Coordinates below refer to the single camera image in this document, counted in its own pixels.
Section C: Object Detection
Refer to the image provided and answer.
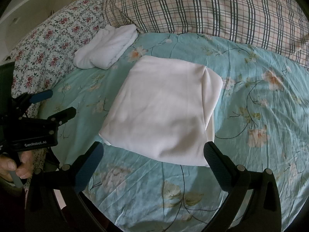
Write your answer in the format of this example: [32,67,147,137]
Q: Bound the floral patterned pillow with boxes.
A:
[2,0,107,170]

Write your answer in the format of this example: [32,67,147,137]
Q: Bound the plaid pillow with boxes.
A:
[103,0,308,68]

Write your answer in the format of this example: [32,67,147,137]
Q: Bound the person's left hand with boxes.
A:
[1,151,34,182]

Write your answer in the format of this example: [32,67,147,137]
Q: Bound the white large garment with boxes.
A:
[99,56,223,166]

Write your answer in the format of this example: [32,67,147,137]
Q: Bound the white folded towel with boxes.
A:
[73,24,138,70]

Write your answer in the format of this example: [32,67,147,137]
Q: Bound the teal floral bed sheet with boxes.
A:
[38,33,308,231]

